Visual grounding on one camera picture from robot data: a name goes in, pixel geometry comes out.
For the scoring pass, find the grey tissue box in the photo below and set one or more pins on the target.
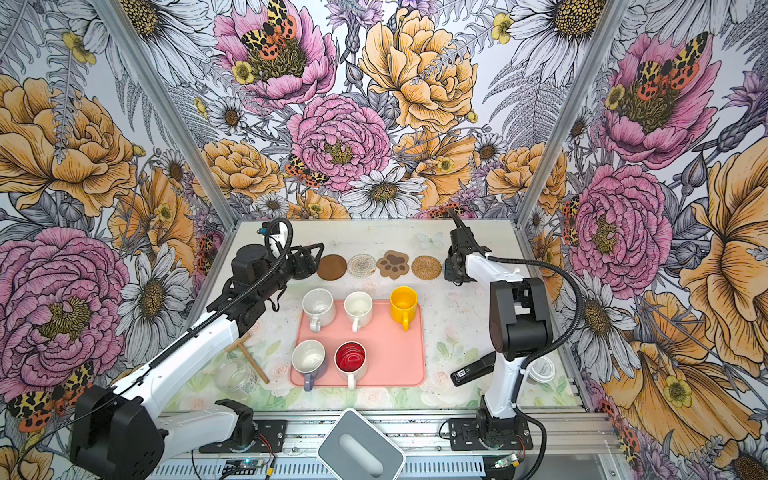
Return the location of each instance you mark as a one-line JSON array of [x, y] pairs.
[[354, 449]]

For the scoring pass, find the woven rattan round coaster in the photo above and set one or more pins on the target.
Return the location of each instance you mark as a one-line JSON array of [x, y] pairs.
[[426, 267]]

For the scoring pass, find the wooden mallet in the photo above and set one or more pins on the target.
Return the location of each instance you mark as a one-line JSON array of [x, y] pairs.
[[239, 345]]

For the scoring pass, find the paw shaped cork coaster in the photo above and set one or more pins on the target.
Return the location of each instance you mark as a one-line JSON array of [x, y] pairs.
[[393, 264]]

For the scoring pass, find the pink tray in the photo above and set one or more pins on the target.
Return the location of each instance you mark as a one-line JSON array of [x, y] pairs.
[[395, 357]]

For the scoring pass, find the clear glass jar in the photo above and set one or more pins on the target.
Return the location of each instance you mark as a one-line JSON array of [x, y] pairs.
[[235, 378]]

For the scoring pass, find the red inside white mug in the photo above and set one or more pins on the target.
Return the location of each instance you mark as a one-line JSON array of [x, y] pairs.
[[350, 359]]

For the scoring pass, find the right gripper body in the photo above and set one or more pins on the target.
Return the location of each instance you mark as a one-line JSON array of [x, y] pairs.
[[453, 274]]

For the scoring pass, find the black stapler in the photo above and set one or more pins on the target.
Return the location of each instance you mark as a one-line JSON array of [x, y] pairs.
[[475, 370]]

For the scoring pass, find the white mug purple handle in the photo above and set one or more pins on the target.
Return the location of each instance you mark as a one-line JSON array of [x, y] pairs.
[[309, 359]]

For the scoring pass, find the yellow mug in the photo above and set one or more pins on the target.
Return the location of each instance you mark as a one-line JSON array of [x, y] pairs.
[[403, 306]]

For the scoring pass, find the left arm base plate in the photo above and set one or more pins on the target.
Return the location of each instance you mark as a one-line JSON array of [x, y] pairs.
[[268, 435]]

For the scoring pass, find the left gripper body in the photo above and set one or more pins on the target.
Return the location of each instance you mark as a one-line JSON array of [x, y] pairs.
[[294, 267]]

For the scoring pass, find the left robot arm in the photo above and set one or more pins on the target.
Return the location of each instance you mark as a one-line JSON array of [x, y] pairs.
[[124, 432]]

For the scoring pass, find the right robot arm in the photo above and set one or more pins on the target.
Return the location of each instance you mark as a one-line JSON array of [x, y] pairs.
[[520, 328]]

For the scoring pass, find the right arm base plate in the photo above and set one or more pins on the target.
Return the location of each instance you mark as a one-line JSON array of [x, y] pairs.
[[465, 434]]

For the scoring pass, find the dark brown round coaster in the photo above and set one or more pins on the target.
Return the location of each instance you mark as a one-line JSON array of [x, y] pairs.
[[332, 267]]

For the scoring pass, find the white patterned round coaster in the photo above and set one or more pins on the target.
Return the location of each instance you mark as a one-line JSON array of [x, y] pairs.
[[361, 266]]

